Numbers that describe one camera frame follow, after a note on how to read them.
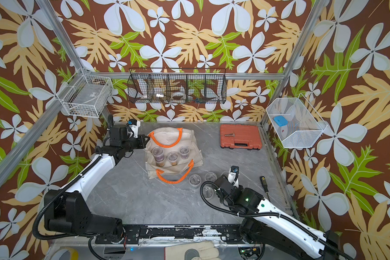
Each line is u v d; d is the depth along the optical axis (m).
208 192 0.82
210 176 0.88
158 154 0.90
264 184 0.89
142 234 0.75
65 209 0.42
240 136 1.10
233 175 0.67
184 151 0.98
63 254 0.70
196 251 0.70
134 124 0.74
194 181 0.86
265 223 0.49
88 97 0.85
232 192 0.55
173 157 0.95
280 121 0.86
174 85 0.98
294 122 0.84
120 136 0.65
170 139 0.93
